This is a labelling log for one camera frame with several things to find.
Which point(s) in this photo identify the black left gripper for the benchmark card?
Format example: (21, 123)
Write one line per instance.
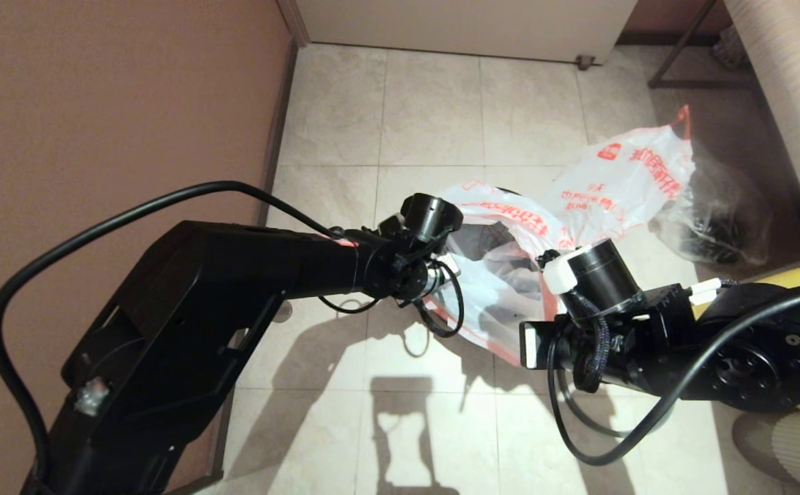
(407, 261)

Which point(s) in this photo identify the yellow fabric bag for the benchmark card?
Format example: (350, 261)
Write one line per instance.
(798, 275)

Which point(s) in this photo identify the small round grey floor disc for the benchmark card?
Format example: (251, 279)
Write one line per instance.
(282, 313)

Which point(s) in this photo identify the white door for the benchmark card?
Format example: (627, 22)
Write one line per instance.
(469, 27)

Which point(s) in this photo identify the small metal door stop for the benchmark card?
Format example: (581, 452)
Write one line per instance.
(584, 62)

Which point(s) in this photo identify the white red-printed plastic bag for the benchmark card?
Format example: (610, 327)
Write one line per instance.
(627, 179)
(503, 289)

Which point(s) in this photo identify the dark metal furniture frame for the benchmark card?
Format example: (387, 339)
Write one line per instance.
(699, 84)

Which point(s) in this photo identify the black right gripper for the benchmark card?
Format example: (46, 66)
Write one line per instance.
(620, 330)

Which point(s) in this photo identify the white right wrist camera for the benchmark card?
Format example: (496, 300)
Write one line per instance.
(561, 271)

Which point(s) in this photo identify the beige striped upholstered seat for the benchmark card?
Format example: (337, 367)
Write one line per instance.
(798, 103)

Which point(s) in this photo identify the grey ribbed round object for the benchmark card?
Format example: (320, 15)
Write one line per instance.
(798, 454)

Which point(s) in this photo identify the small woven basket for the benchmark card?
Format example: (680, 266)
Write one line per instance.
(726, 51)

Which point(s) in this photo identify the clear bag with dark contents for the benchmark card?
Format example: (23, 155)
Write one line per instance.
(723, 220)

